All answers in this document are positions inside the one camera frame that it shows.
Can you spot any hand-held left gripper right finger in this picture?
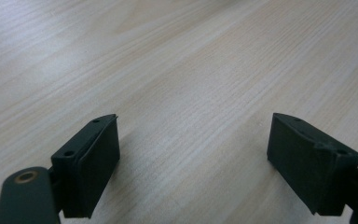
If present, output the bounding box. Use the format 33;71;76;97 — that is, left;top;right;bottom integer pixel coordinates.
266;112;358;217

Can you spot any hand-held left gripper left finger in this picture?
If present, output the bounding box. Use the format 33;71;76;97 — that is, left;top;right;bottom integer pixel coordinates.
50;113;121;219

